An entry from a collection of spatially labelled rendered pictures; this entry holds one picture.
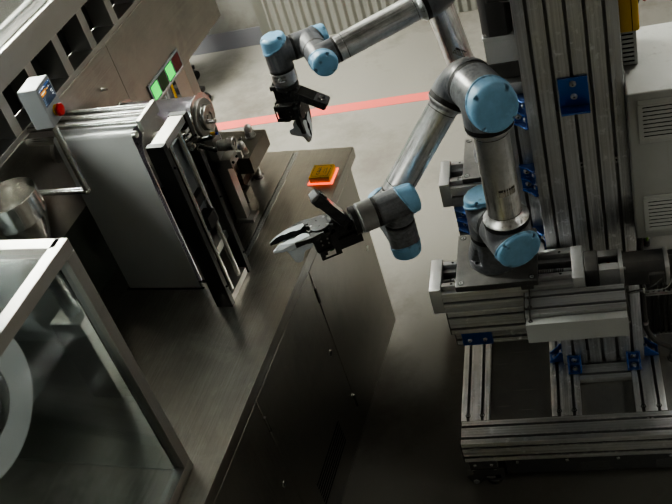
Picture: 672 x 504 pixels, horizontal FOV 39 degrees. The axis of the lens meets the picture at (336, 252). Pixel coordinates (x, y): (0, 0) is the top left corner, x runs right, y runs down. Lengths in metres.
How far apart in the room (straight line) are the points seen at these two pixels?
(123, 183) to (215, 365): 0.54
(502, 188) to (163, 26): 1.47
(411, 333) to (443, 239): 0.56
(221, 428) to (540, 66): 1.19
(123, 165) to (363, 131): 2.53
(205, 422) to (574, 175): 1.18
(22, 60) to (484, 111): 1.25
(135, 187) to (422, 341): 1.48
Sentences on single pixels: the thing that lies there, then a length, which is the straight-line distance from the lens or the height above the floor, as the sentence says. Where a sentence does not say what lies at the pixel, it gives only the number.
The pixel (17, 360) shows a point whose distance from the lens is 1.77.
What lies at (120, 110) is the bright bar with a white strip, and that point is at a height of 1.45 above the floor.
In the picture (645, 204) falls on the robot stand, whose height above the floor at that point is 0.89.
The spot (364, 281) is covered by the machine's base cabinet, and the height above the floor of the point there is 0.46.
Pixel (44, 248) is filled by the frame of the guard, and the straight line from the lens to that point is 1.86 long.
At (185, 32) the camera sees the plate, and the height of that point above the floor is 1.23.
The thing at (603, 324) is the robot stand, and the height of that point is 0.71.
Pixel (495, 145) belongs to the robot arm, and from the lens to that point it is 2.24.
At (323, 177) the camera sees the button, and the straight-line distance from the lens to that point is 2.97.
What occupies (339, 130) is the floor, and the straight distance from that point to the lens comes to 4.98.
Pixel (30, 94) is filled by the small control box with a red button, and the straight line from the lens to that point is 2.21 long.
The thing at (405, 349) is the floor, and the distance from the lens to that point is 3.63.
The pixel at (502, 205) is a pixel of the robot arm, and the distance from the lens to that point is 2.34.
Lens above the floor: 2.54
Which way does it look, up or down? 38 degrees down
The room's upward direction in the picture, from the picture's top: 18 degrees counter-clockwise
